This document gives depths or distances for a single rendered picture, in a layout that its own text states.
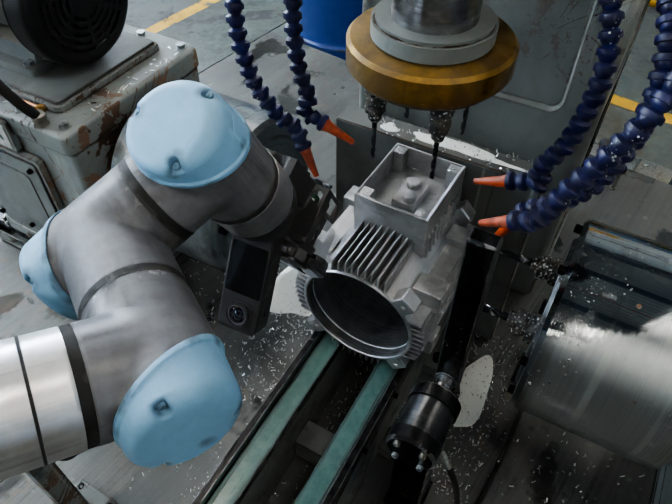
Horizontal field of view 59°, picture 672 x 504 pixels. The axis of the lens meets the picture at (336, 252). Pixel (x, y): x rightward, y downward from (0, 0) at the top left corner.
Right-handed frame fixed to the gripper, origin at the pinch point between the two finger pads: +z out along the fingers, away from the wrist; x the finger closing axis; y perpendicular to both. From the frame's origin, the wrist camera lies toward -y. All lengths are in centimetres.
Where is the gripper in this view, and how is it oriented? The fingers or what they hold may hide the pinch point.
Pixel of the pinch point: (308, 272)
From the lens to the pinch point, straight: 72.4
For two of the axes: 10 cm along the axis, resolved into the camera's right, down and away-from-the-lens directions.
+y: 4.2, -8.9, 1.4
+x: -8.7, -3.6, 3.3
